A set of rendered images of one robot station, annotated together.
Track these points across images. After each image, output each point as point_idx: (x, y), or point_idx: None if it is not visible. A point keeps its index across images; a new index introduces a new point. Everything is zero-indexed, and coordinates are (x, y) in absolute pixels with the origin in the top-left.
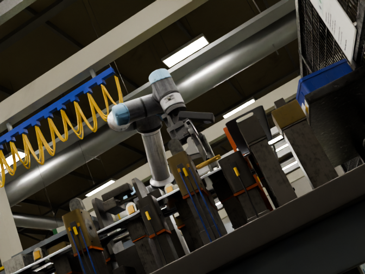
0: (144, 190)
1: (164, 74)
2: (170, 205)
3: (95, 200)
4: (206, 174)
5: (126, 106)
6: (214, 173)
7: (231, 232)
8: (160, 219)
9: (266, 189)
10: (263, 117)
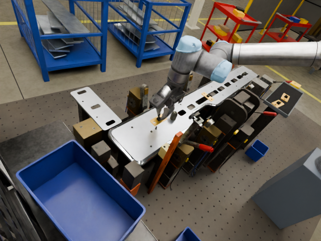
0: (234, 113)
1: (177, 45)
2: (182, 118)
3: (241, 90)
4: (141, 113)
5: (210, 48)
6: (144, 119)
7: (70, 89)
8: (150, 104)
9: None
10: (80, 102)
